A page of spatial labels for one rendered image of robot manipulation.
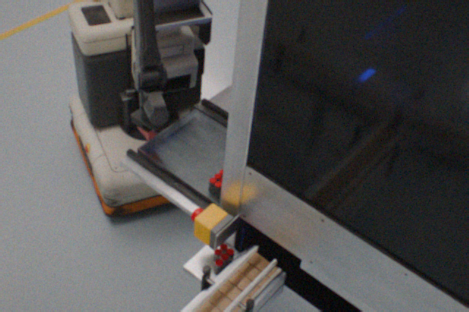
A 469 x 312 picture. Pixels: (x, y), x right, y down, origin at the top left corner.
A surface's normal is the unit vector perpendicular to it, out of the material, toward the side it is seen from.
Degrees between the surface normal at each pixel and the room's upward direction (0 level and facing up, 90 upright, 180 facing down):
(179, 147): 0
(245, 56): 90
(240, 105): 90
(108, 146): 0
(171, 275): 0
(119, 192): 90
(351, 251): 90
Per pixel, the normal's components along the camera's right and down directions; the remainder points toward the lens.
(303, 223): -0.64, 0.51
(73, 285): 0.07, -0.71
